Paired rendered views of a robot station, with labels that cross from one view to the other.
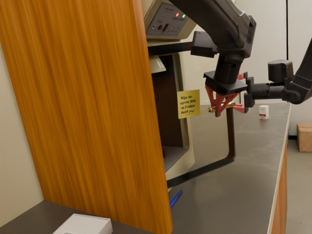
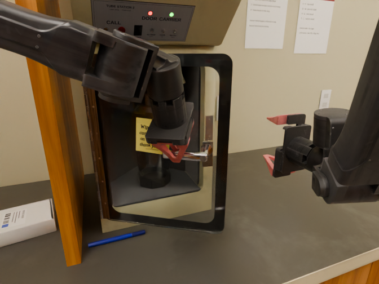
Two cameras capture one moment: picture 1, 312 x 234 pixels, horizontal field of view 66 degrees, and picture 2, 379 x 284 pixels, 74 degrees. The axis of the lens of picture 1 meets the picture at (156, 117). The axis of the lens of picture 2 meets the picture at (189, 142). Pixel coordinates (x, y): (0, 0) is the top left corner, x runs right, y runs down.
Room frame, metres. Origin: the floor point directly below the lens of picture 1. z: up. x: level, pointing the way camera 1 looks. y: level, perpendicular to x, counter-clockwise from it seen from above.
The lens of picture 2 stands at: (0.30, -0.47, 1.38)
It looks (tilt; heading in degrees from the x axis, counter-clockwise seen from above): 19 degrees down; 37
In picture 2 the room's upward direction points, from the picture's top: straight up
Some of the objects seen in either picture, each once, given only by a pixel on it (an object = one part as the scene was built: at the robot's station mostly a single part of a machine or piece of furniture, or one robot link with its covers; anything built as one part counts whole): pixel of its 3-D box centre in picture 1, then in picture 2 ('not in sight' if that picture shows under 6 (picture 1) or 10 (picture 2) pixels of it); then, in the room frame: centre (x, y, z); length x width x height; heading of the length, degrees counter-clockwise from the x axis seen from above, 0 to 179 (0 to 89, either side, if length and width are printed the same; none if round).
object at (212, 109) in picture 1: (218, 106); (188, 152); (0.68, -0.18, 1.20); 0.10 x 0.05 x 0.03; 115
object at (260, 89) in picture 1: (258, 91); (303, 152); (0.83, -0.37, 1.20); 0.07 x 0.07 x 0.10; 58
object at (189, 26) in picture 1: (173, 17); (159, 16); (0.71, -0.09, 1.46); 0.32 x 0.12 x 0.10; 148
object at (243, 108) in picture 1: (238, 101); (278, 156); (0.86, -0.31, 1.16); 0.09 x 0.07 x 0.07; 58
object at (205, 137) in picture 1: (192, 113); (158, 149); (0.67, -0.11, 1.19); 0.30 x 0.01 x 0.40; 115
